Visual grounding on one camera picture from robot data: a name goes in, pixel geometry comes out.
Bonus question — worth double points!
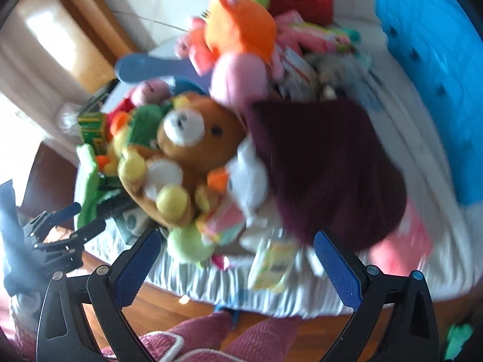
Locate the dark wooden cabinet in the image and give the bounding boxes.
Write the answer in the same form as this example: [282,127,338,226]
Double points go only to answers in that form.
[17,141,82,230]

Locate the blue plastic storage box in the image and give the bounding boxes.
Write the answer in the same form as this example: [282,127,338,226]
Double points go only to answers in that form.
[373,0,483,206]

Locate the light green plush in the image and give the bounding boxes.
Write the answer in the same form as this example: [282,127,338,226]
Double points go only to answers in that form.
[166,224,216,268]

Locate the teal cloth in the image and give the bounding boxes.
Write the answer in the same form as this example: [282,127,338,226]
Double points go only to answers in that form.
[443,322,474,360]

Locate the yellow-green snack packet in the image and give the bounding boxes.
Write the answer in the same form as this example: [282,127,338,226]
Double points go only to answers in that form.
[247,237,299,293]

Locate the yellow duck plush green hood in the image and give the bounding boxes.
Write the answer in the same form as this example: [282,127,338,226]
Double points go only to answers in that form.
[107,103,174,176]

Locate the printed card packet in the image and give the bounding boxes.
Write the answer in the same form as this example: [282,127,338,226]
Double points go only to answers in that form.
[279,45,319,99]

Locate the black box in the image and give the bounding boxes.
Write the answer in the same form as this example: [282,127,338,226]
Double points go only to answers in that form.
[77,79,121,116]

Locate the pastel soft packet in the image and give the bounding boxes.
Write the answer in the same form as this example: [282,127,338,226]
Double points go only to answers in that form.
[207,196,247,246]

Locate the brown bear plush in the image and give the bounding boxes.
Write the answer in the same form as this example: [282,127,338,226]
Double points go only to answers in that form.
[117,92,246,227]

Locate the clear plastic bag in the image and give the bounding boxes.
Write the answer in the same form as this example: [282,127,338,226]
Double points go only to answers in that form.
[56,102,82,136]

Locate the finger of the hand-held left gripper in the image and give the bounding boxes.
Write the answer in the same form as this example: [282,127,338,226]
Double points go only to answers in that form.
[33,219,107,251]
[26,202,82,236]

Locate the round desktop grey striped cloth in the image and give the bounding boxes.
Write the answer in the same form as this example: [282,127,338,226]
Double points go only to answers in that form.
[73,15,483,319]

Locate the pink packet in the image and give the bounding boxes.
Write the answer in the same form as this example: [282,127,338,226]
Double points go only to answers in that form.
[368,200,434,278]

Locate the pig plush in orange clothes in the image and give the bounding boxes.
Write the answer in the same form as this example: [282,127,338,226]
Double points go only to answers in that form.
[204,0,280,112]

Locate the wooden door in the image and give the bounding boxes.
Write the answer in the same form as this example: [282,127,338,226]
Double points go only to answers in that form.
[0,0,144,84]

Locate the small pink pig plush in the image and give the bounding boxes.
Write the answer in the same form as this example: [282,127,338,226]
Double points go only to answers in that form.
[130,77,170,106]

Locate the grey fluffy plush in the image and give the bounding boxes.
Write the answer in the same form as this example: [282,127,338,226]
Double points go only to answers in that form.
[305,53,374,102]

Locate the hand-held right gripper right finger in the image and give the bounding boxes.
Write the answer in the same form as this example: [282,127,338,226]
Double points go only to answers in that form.
[313,230,442,362]

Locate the blue plush toy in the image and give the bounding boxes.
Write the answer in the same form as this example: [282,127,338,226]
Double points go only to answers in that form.
[115,53,212,95]

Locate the green carton box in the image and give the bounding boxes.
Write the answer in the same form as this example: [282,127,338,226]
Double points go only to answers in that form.
[77,111,110,146]

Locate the green hooded duck plush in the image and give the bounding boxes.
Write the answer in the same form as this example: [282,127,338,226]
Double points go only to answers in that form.
[75,143,125,227]

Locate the white plush toy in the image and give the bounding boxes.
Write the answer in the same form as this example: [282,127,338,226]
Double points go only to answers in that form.
[206,136,270,227]

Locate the pink snack packets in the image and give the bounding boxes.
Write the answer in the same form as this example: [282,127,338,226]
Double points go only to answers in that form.
[275,9,363,53]

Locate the person's legs maroon pants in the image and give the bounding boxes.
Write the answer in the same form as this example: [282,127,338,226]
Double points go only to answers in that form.
[102,309,302,362]

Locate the dark maroon plush cloth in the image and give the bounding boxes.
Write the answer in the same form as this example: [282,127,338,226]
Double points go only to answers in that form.
[245,96,408,251]

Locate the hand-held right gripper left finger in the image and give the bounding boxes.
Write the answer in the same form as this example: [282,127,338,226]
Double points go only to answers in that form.
[36,228,164,362]

